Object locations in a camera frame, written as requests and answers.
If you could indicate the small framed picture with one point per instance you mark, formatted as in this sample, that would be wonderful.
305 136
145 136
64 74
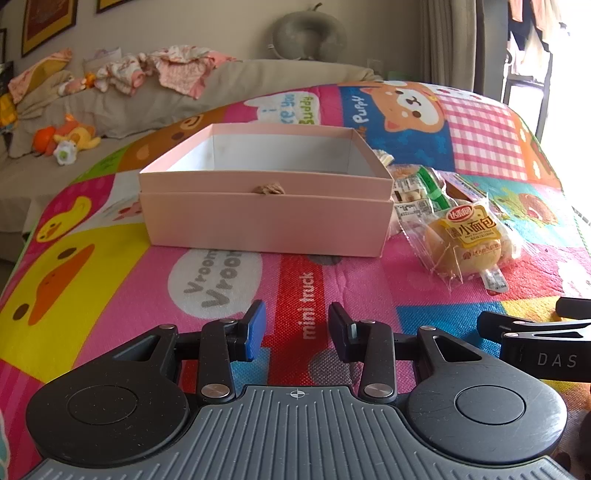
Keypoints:
113 4

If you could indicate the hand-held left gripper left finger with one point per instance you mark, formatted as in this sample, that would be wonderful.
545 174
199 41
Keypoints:
255 332

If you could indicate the pink cardboard box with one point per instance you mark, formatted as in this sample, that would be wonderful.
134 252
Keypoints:
263 226

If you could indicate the orange yellow plush toy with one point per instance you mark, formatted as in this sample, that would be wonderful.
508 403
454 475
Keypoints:
76 134

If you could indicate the white pink baby clothes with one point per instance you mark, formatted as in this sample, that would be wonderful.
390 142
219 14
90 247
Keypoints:
122 71

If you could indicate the small white toy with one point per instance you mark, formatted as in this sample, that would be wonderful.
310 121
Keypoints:
64 152

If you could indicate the pink patterned cloth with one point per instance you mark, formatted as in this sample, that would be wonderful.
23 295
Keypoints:
39 74

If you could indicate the small doll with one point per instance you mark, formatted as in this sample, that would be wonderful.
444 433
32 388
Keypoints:
76 84

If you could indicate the colourful cartoon play mat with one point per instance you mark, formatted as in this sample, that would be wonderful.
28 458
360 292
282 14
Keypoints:
115 286

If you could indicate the green snack packet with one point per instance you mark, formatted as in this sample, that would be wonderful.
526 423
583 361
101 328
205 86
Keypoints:
434 189

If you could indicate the large framed picture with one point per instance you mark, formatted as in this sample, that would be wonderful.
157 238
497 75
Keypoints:
46 18

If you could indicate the grey neck pillow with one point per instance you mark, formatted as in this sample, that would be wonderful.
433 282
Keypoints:
310 34

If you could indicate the white wall socket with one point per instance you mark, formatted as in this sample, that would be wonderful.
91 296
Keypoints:
374 63

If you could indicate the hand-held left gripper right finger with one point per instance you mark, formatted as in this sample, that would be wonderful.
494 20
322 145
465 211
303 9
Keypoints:
339 332

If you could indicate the green object behind sofa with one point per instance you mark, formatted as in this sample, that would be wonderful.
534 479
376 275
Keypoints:
401 74

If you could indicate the beige curtain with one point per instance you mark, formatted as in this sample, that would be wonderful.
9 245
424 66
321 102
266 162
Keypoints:
450 41

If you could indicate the hanging clothes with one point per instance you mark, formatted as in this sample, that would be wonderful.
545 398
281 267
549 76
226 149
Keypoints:
535 23

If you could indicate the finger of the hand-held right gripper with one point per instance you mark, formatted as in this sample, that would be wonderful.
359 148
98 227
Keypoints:
575 308
517 325

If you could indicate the small clear snack packet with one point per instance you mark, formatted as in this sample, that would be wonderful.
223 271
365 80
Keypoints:
383 158

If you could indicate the pink floral cloth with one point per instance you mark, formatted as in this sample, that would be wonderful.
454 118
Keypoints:
194 69

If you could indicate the beige sofa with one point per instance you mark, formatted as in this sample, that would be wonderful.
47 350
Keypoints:
258 83

